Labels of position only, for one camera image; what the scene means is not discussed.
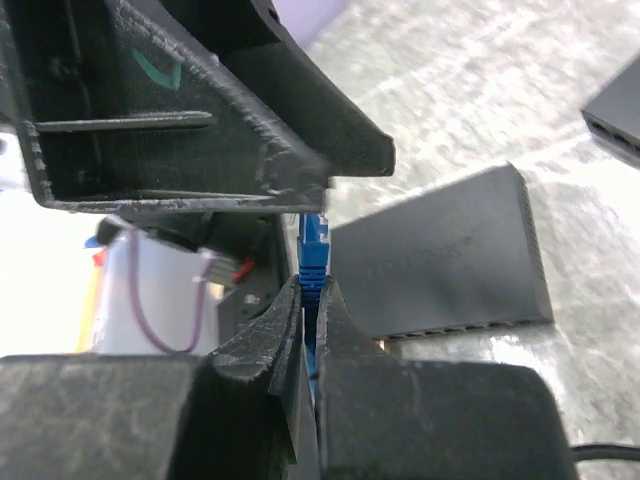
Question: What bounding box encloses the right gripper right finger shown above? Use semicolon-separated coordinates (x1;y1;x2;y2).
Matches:
316;280;577;480

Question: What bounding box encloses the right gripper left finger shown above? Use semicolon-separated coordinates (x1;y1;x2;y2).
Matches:
1;278;301;479

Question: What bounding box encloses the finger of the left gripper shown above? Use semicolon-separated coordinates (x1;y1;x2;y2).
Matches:
163;0;395;177
1;1;329;213

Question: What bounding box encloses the blue ethernet cable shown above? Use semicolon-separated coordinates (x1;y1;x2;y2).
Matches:
295;212;333;401

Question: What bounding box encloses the black network switch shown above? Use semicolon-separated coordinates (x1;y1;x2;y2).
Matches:
580;54;639;169
330;164;554;340

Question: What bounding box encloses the black ethernet cable long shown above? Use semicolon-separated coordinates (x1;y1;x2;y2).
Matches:
571;443;640;462

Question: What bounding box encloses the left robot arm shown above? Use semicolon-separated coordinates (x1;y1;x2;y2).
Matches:
1;1;395;354

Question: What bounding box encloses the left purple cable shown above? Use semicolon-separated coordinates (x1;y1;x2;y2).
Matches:
127;232;206;356

